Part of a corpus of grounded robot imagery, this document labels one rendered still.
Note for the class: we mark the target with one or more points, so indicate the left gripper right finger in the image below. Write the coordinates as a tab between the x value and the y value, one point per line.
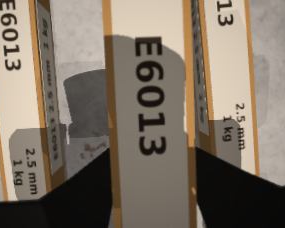
230	197

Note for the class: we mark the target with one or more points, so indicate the brown rectangular pack with blue band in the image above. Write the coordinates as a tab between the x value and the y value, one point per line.
224	81

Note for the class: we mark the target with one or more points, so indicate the cream welding electrode pack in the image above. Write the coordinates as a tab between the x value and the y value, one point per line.
31	157

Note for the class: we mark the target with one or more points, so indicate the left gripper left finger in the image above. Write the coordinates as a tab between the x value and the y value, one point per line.
83	201

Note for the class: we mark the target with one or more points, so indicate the cardboard welding electrode pack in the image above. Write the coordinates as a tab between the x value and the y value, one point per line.
151	121

